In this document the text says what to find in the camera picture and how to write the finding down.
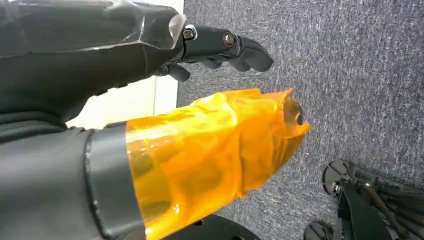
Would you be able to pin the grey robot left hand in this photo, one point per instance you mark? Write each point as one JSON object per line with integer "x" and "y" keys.
{"x": 66, "y": 172}

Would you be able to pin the black robot foot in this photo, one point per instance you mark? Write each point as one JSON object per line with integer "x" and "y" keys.
{"x": 212, "y": 230}

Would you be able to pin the black robot leg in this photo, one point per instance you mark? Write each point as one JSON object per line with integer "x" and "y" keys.
{"x": 374, "y": 205}

